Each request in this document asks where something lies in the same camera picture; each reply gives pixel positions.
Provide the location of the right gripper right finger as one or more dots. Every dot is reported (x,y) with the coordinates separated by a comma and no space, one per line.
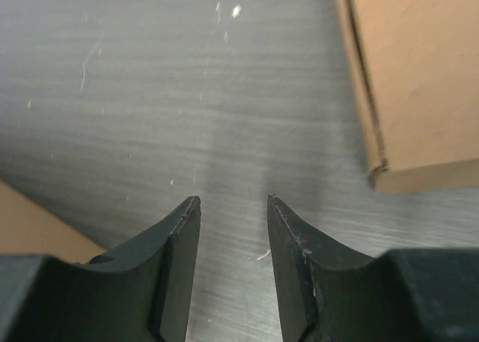
(327,291)

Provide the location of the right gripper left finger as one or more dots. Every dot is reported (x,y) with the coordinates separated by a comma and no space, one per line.
(140,290)

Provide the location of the cardboard box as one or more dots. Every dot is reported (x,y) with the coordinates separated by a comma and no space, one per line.
(414,68)
(27,228)

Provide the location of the folded closed cardboard box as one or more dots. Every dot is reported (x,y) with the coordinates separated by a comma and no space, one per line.
(414,68)

